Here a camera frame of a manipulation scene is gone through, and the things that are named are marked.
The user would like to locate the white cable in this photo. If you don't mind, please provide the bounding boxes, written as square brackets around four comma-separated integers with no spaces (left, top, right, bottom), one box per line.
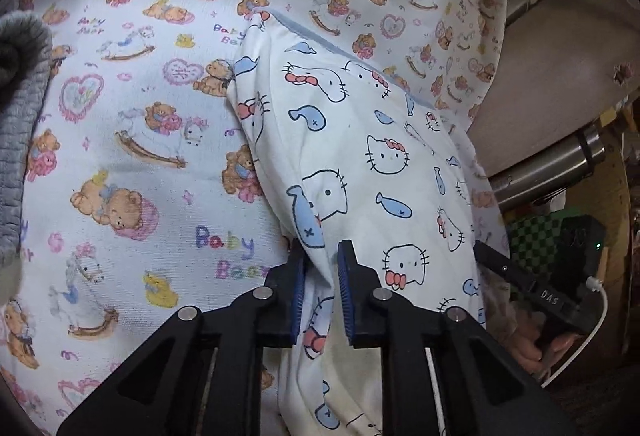
[540,277,610,389]

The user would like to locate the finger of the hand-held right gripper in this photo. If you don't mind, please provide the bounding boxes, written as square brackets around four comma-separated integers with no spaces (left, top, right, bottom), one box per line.
[472,240,538,302]

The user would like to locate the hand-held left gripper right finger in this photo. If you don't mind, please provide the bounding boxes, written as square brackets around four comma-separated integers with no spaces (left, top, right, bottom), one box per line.
[336,240,583,436]

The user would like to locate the person's right hand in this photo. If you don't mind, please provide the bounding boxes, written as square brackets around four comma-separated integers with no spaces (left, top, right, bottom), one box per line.
[515,316,583,379]

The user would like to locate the white cat print pants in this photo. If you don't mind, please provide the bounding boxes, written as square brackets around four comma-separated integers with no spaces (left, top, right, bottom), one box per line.
[226,11,511,436]

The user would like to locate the brown wooden board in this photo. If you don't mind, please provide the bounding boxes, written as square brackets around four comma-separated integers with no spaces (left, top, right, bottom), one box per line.
[465,0,640,177]

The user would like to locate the green checkered box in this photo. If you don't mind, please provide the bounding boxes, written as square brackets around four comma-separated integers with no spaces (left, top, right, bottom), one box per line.
[505,211,566,267]

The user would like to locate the steel thermos flask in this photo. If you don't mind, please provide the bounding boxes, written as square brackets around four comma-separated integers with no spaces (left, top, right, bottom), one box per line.
[487,123,608,214]

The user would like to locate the wooden bookshelf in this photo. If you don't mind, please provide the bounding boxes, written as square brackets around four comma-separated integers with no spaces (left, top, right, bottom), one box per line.
[600,106,640,357]

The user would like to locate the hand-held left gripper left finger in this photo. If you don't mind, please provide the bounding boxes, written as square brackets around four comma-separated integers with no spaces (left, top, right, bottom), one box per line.
[56,243,307,436]

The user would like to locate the bear print bed sheet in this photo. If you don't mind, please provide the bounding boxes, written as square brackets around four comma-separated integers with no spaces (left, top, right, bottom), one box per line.
[0,0,516,436]

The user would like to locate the grey knitted cloth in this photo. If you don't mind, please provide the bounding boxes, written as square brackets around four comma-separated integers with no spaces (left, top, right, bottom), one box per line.
[0,11,55,267]

